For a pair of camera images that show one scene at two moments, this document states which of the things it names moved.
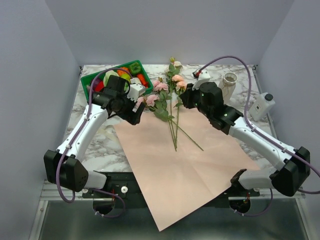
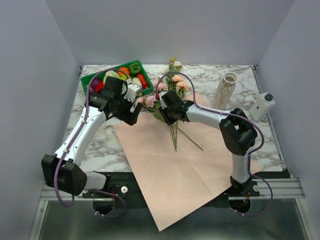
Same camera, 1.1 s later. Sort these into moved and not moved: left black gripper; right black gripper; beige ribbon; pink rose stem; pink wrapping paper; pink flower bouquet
Moved: right black gripper; pink rose stem
Not moved: left black gripper; pink flower bouquet; beige ribbon; pink wrapping paper
